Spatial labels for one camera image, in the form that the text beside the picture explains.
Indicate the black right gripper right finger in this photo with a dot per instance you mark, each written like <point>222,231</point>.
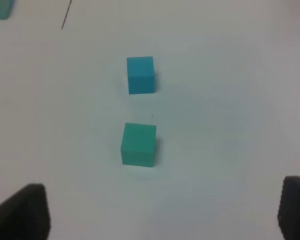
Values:
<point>289,208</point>

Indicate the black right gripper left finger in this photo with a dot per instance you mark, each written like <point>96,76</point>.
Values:
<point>25,215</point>

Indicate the blue cube block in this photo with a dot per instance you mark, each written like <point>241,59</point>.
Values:
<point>140,75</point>

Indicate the template green cube block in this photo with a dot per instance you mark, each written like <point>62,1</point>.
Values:
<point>5,8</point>

